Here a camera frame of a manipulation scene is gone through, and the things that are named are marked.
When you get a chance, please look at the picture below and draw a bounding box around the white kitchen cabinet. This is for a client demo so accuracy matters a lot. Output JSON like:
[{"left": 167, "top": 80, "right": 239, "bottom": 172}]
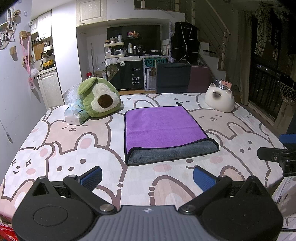
[{"left": 38, "top": 69, "right": 64, "bottom": 109}]

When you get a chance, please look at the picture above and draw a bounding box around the white storage shelf rack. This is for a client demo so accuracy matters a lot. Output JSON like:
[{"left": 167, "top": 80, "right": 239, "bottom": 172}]
[{"left": 104, "top": 42, "right": 125, "bottom": 59}]

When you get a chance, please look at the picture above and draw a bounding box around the plastic tissue pack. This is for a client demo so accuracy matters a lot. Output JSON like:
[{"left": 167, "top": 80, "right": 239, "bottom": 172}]
[{"left": 63, "top": 84, "right": 89, "bottom": 126}]

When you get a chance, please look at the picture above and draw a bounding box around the green avocado plush toy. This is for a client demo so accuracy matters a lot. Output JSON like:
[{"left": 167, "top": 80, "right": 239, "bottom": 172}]
[{"left": 78, "top": 77, "right": 121, "bottom": 118}]

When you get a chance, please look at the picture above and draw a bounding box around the bunny print tablecloth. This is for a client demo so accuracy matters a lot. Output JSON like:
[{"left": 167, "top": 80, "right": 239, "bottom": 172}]
[{"left": 0, "top": 92, "right": 296, "bottom": 241}]

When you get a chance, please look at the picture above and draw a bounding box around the black hanging garment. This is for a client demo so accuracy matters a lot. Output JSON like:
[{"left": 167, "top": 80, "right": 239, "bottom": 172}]
[{"left": 171, "top": 22, "right": 200, "bottom": 65}]

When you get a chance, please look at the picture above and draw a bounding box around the maroon cushion seat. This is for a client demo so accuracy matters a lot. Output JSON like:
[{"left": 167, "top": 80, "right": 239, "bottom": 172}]
[{"left": 188, "top": 65, "right": 214, "bottom": 93}]

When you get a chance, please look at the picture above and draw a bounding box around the dark blue chair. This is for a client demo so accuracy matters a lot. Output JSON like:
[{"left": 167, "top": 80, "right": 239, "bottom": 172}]
[{"left": 156, "top": 63, "right": 191, "bottom": 93}]

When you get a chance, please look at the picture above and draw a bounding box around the black have a nice day cloth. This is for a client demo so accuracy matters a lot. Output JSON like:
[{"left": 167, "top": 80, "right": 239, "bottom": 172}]
[{"left": 106, "top": 60, "right": 144, "bottom": 90}]

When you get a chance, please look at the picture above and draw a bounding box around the white cat ceramic holder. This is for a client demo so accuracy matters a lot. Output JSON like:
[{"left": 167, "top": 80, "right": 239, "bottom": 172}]
[{"left": 205, "top": 83, "right": 235, "bottom": 113}]

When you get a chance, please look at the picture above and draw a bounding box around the purple and grey towel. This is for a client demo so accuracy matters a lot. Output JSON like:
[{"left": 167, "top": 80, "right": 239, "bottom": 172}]
[{"left": 125, "top": 103, "right": 219, "bottom": 166}]

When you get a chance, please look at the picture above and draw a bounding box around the pink lanyard with pompom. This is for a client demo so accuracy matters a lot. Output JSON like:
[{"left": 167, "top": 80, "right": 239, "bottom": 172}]
[{"left": 19, "top": 34, "right": 40, "bottom": 90}]

